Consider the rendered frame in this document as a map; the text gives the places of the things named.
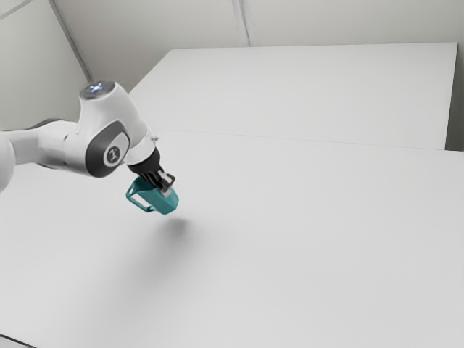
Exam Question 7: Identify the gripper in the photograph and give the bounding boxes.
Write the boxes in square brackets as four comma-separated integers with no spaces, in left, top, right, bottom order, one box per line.
[125,147,177,193]

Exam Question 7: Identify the teal faceted mug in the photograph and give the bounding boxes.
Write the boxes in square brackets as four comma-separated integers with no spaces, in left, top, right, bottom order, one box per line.
[125,176,180,217]

